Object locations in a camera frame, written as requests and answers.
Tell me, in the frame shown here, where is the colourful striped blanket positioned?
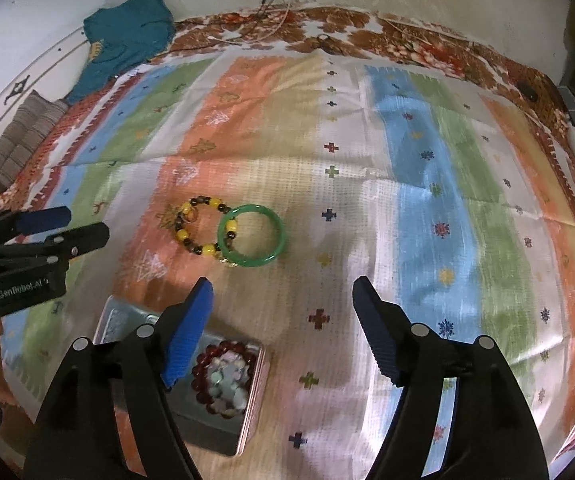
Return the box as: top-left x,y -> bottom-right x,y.
0,47 -> 575,480

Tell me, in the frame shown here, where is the red bead bracelet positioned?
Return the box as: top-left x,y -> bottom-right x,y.
190,339 -> 260,420

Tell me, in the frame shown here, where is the teal shirt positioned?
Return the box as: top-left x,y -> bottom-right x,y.
65,0 -> 175,106

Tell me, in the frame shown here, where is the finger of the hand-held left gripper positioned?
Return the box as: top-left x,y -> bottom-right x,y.
0,223 -> 111,267
0,205 -> 73,249

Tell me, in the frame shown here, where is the white flower charm bracelet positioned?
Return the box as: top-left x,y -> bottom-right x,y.
206,352 -> 251,411

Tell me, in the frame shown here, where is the yellow brown bead bracelet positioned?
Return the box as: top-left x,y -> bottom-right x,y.
174,194 -> 241,257

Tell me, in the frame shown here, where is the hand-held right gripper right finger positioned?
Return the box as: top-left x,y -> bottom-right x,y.
351,275 -> 551,480

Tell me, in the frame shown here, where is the white charging cable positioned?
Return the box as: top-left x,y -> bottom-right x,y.
218,2 -> 291,44

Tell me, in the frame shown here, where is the white bed headboard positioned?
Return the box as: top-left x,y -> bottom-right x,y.
0,25 -> 93,176

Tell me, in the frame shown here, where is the silver metal tin box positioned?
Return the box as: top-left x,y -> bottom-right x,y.
91,295 -> 271,457

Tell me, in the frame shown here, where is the green jade bangle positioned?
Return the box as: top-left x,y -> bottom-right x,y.
217,203 -> 287,267

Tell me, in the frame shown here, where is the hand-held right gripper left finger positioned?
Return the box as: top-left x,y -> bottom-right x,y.
22,276 -> 215,480

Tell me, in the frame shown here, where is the striped grey cushion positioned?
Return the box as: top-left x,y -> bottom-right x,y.
0,89 -> 69,194

